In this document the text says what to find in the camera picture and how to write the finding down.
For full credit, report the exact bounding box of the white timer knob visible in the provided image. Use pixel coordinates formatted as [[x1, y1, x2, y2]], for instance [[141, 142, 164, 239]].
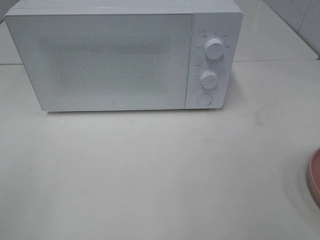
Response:
[[200, 71, 219, 89]]

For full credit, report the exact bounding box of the upper white power knob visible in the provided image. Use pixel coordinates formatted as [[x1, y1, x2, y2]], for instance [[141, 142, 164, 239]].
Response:
[[204, 36, 226, 60]]

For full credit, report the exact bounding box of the white microwave door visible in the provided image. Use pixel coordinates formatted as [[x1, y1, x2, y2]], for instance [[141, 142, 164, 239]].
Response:
[[6, 14, 193, 112]]

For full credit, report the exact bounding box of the round white door button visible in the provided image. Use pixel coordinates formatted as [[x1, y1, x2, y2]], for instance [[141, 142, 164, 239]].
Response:
[[197, 93, 213, 106]]

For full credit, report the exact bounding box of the pink round plate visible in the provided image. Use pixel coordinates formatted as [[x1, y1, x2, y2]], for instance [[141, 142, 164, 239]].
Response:
[[307, 149, 320, 207]]

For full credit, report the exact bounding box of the white microwave oven body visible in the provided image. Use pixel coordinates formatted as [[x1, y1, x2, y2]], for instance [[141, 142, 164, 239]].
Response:
[[4, 0, 243, 111]]

